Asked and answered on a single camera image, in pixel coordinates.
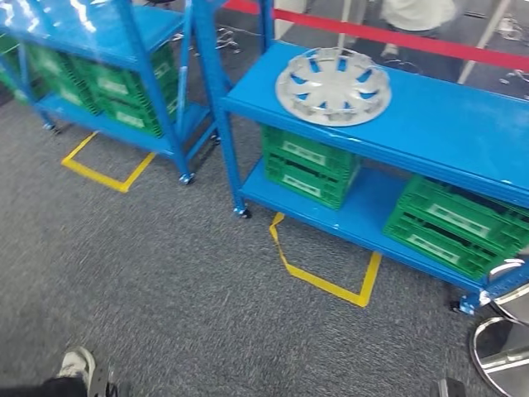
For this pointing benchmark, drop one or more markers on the silver wheel hubcap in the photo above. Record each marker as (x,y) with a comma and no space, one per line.
(334,90)

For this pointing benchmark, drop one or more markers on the red barrier tape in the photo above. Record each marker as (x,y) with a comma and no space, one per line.
(392,37)

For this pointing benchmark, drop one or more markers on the yellow floor tape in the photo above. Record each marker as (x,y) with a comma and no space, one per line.
(364,290)

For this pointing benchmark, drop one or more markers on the person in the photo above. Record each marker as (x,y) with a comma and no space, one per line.
(417,13)
(76,367)

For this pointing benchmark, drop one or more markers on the blue metal shelf rack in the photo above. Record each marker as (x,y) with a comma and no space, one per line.
(82,27)
(434,126)

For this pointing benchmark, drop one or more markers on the green plastic crate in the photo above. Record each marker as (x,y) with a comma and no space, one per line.
(53,77)
(454,230)
(124,93)
(8,66)
(310,170)

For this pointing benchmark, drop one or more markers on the chrome round base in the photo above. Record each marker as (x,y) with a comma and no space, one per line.
(508,350)

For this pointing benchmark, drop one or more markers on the white desk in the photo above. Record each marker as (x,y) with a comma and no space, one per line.
(342,27)
(289,16)

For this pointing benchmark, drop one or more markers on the black round stool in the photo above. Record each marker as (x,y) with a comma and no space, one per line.
(512,27)
(227,41)

